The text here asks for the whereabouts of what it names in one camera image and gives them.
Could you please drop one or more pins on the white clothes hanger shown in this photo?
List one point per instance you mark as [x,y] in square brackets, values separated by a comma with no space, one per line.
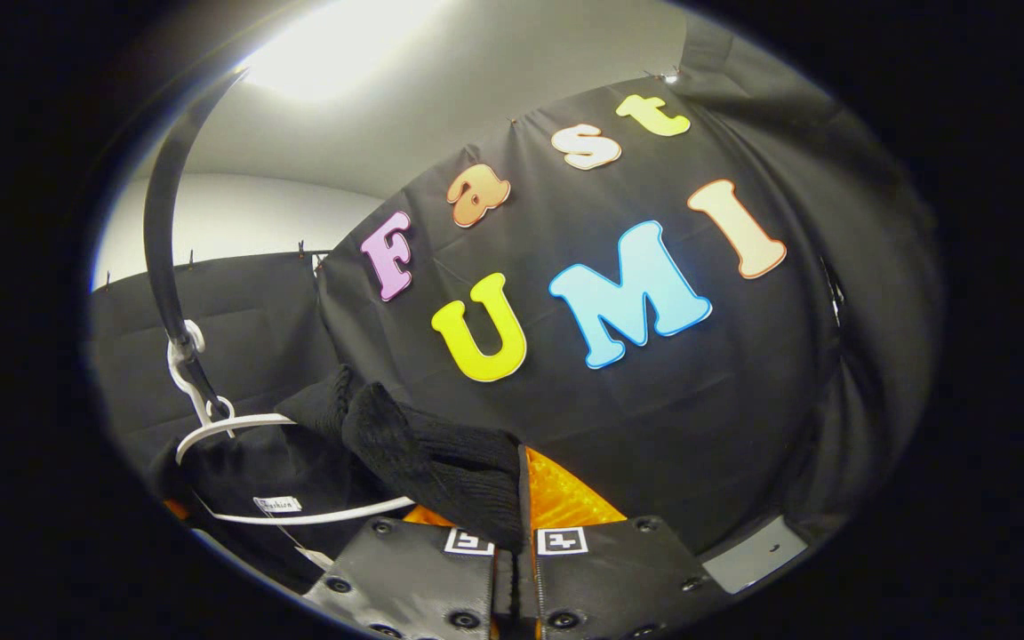
[236,423]

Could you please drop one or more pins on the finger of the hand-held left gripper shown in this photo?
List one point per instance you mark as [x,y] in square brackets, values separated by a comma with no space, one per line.
[176,510]

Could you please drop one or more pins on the white garment tag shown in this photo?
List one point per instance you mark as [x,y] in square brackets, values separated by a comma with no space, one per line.
[315,557]

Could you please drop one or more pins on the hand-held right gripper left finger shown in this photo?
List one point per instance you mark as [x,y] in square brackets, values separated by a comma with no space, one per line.
[405,578]

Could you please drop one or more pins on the black clothes rack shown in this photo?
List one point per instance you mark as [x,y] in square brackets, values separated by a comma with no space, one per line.
[156,267]

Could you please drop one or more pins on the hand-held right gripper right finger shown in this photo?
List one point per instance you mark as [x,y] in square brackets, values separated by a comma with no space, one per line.
[619,578]

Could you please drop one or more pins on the black knit garment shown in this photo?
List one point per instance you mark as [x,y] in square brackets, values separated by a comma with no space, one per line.
[441,462]

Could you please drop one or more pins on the ceiling light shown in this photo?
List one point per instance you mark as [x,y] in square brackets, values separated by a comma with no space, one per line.
[334,44]

